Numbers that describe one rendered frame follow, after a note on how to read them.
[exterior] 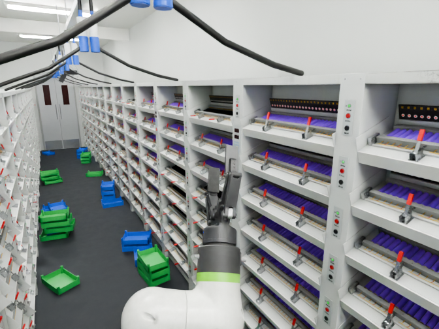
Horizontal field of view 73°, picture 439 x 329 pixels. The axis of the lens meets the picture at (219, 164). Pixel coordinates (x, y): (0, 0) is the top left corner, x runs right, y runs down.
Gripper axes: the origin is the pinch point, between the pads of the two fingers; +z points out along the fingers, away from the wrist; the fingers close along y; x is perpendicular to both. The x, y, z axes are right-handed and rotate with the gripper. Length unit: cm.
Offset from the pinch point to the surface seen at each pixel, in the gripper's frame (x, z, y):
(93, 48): 60, 124, -114
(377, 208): -61, -1, -14
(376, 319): -70, -36, -32
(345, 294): -67, -28, -43
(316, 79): -40, 46, -12
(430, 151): -63, 11, 7
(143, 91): 23, 178, -226
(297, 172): -52, 24, -47
